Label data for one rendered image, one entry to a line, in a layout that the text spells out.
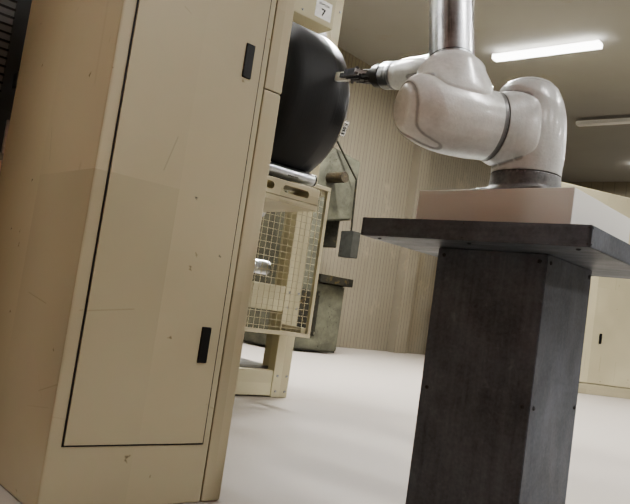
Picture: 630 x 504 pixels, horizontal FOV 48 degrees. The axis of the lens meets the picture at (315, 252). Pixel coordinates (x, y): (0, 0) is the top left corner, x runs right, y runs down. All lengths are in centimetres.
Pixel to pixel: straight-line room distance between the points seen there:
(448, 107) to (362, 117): 787
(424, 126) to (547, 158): 28
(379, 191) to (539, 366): 823
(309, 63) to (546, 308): 133
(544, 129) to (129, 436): 106
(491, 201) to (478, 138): 14
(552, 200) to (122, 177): 84
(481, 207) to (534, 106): 25
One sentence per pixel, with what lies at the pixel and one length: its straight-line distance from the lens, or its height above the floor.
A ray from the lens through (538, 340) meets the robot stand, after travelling 148.
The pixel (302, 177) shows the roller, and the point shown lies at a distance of 258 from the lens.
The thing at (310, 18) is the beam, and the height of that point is 164.
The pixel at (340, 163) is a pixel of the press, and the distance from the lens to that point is 735.
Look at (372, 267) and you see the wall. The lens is 958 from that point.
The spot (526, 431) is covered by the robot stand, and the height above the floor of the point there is 26.
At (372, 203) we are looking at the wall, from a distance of 951.
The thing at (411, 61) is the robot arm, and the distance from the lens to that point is 225.
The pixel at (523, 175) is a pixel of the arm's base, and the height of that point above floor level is 78.
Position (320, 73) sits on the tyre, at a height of 123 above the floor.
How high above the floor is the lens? 44
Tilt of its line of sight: 5 degrees up
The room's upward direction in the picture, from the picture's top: 8 degrees clockwise
